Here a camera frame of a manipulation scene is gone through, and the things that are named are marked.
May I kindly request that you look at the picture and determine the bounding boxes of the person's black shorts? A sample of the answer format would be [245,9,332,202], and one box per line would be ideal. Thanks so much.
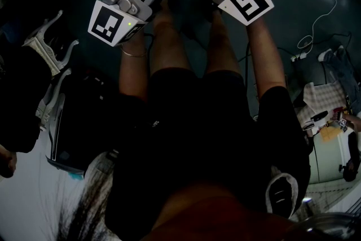
[149,67,246,111]

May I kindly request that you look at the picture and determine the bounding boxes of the person's right leg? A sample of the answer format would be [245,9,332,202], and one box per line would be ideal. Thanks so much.
[205,10,243,77]

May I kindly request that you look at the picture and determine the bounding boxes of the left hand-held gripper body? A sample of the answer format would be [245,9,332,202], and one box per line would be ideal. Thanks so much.
[87,0,153,47]

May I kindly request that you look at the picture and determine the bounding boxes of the person's black t-shirt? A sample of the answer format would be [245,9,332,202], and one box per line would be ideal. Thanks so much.
[105,86,311,235]

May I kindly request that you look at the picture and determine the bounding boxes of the long white cable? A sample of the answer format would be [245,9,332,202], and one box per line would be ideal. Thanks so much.
[296,0,345,56]

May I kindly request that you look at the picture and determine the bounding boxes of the thin gold bracelet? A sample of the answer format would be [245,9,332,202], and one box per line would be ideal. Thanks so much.
[120,47,148,59]

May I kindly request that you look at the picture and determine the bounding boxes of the person's left forearm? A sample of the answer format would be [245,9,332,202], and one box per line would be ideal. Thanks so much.
[118,36,149,101]

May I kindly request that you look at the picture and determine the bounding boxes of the checked cloth table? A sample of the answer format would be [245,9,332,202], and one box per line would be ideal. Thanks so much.
[294,81,348,124]

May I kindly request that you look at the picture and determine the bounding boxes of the black white-edged shoulder pad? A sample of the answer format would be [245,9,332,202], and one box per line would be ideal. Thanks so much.
[265,172,299,220]

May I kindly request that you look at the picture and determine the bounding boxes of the white ornate chair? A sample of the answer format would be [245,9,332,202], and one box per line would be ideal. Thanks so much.
[21,10,80,77]
[35,67,73,132]

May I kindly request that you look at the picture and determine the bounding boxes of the white shell chair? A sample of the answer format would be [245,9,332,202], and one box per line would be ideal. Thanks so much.
[45,92,87,180]

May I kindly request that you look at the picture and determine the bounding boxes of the person's right forearm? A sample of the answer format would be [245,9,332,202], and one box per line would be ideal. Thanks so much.
[245,19,287,99]

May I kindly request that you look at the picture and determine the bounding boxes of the person's leg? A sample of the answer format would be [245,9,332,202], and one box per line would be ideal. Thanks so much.
[151,0,195,77]
[205,10,243,77]

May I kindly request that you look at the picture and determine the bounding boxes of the white backpack strap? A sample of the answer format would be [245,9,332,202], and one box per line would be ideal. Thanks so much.
[84,149,121,235]

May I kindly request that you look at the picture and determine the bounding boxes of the person's left leg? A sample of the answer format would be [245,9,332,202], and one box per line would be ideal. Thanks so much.
[151,0,195,77]

